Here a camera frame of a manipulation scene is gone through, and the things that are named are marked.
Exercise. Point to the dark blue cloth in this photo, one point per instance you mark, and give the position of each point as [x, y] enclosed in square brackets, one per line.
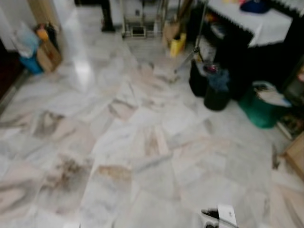
[254, 6]

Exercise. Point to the white plastic bag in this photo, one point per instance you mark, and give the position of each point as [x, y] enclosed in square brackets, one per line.
[26, 42]

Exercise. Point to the black waste bin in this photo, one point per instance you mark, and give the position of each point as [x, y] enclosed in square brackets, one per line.
[195, 83]
[216, 100]

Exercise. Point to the green plastic bucket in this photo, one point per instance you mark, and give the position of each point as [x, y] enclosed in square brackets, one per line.
[256, 115]

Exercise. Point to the black shelf unit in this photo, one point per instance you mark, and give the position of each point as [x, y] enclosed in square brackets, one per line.
[294, 95]

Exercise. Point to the black post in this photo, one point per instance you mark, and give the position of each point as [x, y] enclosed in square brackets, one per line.
[107, 19]

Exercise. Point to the blue bag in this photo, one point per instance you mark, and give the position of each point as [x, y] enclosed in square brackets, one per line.
[31, 64]

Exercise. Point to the white crumpled sheet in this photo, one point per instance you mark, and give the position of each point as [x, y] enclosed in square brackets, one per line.
[270, 95]

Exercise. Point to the wooden door frame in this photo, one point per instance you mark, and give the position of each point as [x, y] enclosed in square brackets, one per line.
[42, 12]

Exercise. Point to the grey blue cloth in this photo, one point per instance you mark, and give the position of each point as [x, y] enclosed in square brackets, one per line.
[219, 80]

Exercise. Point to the brown paper bag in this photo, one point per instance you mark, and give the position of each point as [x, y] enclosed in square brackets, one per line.
[48, 56]

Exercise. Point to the yellow bag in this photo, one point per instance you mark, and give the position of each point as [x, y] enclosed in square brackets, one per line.
[178, 45]

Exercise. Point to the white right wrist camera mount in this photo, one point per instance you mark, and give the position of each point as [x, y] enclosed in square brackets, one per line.
[227, 214]

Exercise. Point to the table with white cloth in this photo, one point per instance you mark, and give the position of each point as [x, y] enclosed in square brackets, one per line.
[266, 26]

